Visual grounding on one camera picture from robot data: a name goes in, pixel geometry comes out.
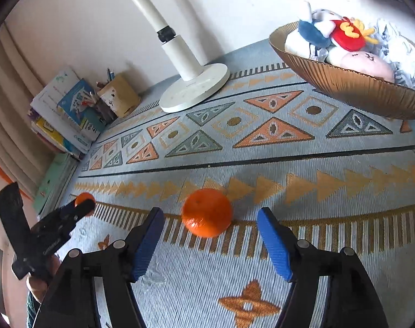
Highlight white desk lamp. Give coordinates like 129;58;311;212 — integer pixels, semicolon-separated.
108;0;231;113

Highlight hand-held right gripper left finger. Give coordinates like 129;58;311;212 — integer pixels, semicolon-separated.
33;207;166;328

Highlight blue cover workbook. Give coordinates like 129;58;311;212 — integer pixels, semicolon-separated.
57;78;107;142

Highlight white plush toy red fries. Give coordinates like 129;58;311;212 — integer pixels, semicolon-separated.
297;1;378;51

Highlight plain dango plush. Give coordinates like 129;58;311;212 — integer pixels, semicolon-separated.
284;31;331;60

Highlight tangerine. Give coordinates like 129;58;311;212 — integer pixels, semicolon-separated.
75;193;95;217
181;188;233;239

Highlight patterned woven mat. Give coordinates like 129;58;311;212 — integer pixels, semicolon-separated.
69;37;415;328

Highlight person's left hand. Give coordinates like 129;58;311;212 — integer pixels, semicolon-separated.
25;256;62;304

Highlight dango plush with faces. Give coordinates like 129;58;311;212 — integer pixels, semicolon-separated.
325;49;396;83

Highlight brown paper pen holder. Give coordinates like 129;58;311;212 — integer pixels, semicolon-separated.
97;73;142;118

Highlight golden ribbed bowl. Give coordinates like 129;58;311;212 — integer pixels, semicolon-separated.
269;21;415;121

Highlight grey-blue paper ball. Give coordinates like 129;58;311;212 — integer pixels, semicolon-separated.
376;19;415;89

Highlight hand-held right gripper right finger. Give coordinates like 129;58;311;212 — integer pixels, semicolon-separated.
256;207;389;328

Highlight row of upright books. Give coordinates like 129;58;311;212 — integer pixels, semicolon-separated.
29;68;105;156

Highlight beige curtain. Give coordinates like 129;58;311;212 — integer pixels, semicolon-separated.
0;24;57;199

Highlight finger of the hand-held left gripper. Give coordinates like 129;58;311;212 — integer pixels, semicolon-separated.
55;198;96;228

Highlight black mesh pen holder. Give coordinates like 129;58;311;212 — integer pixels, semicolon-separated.
91;98;117;125

